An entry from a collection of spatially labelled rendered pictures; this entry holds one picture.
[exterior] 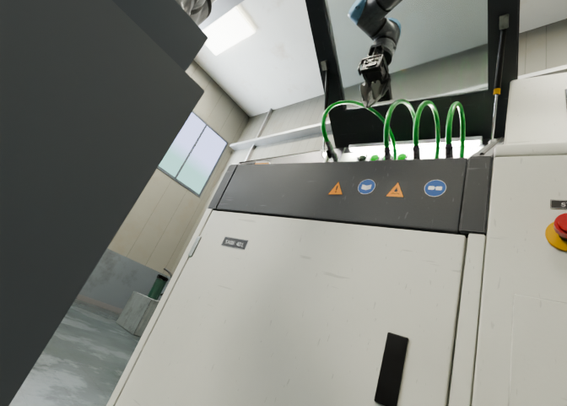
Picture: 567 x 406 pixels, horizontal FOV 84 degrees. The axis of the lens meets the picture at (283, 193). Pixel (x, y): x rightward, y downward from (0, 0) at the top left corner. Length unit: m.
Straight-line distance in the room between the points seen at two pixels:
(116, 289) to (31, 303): 6.16
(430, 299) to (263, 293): 0.33
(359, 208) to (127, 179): 0.45
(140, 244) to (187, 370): 5.87
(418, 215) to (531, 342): 0.25
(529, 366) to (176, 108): 0.57
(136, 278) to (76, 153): 6.28
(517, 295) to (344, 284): 0.26
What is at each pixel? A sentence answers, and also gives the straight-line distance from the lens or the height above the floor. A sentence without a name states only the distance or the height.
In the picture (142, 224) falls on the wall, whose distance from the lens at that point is 6.58.
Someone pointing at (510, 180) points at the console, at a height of 0.90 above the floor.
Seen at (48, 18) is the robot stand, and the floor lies 0.73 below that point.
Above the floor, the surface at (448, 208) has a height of 0.84.
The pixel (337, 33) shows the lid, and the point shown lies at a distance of 1.53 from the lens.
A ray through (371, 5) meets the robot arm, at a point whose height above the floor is 1.50.
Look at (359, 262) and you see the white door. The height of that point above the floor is 0.71.
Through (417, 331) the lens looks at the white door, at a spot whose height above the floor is 0.61.
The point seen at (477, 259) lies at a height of 0.74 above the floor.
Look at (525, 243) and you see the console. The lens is 0.61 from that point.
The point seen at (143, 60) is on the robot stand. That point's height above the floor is 0.77.
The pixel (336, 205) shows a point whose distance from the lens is 0.71.
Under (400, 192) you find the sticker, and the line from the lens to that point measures 0.68.
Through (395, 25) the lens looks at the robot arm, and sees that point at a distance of 1.24.
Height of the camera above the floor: 0.52
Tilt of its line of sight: 24 degrees up
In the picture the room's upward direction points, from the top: 22 degrees clockwise
